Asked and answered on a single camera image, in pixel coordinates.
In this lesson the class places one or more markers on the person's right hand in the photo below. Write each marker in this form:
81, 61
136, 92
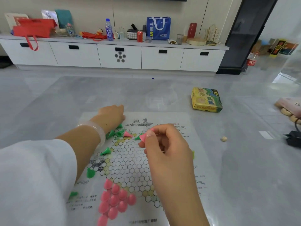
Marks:
171, 162

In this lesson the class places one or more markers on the person's left hand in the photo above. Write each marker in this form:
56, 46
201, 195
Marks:
110, 117

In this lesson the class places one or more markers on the yellow-green cone game pieces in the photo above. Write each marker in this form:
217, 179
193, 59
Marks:
193, 154

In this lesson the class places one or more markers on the pile of mixed cone pieces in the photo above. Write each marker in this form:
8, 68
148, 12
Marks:
105, 151

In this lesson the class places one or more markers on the checkers board sheet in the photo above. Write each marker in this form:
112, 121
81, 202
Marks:
131, 167

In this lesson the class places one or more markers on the group of pink game pieces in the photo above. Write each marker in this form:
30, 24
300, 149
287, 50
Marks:
115, 200

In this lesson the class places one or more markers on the small beige bead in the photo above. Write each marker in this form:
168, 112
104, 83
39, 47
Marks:
224, 139

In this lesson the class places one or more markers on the white TV cabinet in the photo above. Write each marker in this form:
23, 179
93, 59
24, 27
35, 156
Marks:
75, 56

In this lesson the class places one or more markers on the yellow green cardboard box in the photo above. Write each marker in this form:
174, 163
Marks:
205, 100

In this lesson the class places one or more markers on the white paper cup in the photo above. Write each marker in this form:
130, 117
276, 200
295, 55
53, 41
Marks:
116, 35

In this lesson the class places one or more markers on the red folded umbrella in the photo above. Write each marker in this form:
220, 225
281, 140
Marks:
92, 36

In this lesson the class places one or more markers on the black white checkered box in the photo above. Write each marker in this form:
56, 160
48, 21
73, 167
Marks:
131, 34

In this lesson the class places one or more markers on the blue-label water bottle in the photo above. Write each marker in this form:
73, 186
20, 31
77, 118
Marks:
109, 31

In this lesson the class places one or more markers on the red soda can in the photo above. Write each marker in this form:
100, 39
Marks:
140, 36

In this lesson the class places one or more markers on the small cartoon doll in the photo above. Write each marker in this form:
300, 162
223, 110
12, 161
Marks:
99, 31

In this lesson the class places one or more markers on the small glass jar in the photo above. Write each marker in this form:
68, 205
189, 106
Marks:
148, 39

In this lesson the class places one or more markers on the small pink-capped bottle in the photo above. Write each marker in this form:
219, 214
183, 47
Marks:
70, 30

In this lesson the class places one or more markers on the open snack bag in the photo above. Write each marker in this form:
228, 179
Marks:
172, 41

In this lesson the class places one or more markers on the blue tote bag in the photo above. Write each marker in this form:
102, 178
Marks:
160, 31

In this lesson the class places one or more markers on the white sleeve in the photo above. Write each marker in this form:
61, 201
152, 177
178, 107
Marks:
33, 181

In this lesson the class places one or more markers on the glass cup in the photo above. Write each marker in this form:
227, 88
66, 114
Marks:
180, 39

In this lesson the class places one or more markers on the teal cloth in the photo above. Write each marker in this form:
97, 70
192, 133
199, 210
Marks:
63, 18

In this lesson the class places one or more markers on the round wooden box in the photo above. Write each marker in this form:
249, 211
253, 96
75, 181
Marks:
196, 41

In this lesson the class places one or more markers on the black floor mat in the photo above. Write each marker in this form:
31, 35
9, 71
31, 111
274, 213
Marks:
4, 65

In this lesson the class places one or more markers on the red fabric bag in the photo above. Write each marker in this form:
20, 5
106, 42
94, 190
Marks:
33, 28

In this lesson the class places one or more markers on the white printed card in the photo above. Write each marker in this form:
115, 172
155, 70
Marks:
50, 15

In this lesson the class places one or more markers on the red vase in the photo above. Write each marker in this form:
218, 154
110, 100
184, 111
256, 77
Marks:
192, 30

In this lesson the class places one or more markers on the black power adapter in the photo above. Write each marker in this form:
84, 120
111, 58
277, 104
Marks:
295, 138

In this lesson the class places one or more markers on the red-label cola bottle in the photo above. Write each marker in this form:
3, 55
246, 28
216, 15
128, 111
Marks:
251, 62

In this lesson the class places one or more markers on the pink book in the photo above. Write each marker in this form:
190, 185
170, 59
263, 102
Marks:
290, 105

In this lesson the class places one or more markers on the black glass cabinet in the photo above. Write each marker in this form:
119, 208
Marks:
244, 37

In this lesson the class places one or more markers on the yellow black carton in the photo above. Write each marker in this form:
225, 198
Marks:
275, 48

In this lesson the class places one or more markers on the beige picture frame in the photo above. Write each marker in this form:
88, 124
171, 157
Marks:
9, 18

